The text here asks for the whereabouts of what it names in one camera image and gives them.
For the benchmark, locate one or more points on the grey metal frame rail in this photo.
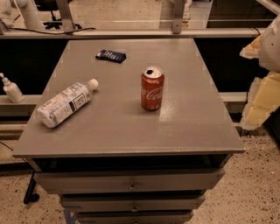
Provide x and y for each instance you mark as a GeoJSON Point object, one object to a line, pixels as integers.
{"type": "Point", "coordinates": [135, 34]}

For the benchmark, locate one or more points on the grey drawer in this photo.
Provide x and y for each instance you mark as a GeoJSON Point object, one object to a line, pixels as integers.
{"type": "Point", "coordinates": [148, 217]}
{"type": "Point", "coordinates": [129, 181]}
{"type": "Point", "coordinates": [132, 203]}

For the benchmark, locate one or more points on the grey drawer cabinet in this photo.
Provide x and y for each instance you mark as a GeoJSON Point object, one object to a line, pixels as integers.
{"type": "Point", "coordinates": [114, 133]}

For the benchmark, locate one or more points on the white pump dispenser bottle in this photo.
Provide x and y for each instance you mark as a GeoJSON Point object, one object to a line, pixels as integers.
{"type": "Point", "coordinates": [12, 90]}

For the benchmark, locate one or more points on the black office chair base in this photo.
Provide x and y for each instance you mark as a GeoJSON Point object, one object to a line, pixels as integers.
{"type": "Point", "coordinates": [49, 5]}

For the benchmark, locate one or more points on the bottom grey drawer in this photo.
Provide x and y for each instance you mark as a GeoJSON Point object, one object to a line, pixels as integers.
{"type": "Point", "coordinates": [148, 217]}

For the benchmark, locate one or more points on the clear plastic water bottle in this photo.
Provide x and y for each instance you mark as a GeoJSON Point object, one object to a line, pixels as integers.
{"type": "Point", "coordinates": [61, 106]}

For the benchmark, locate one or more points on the white pipe column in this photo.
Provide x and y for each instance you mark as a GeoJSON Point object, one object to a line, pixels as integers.
{"type": "Point", "coordinates": [29, 12]}

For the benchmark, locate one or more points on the black caster wheel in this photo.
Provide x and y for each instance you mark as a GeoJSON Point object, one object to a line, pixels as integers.
{"type": "Point", "coordinates": [30, 195]}

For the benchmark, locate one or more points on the dark blue snack packet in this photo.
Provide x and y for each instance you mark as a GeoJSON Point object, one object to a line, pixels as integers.
{"type": "Point", "coordinates": [117, 57]}

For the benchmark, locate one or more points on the middle grey drawer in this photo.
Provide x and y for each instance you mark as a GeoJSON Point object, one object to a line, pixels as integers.
{"type": "Point", "coordinates": [132, 203]}

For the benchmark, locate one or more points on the red Coca-Cola can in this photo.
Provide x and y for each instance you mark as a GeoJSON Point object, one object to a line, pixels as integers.
{"type": "Point", "coordinates": [152, 88]}

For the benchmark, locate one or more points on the top grey drawer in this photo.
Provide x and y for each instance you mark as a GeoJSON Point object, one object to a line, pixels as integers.
{"type": "Point", "coordinates": [129, 181]}

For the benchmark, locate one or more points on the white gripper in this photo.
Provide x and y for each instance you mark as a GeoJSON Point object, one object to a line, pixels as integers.
{"type": "Point", "coordinates": [271, 48]}

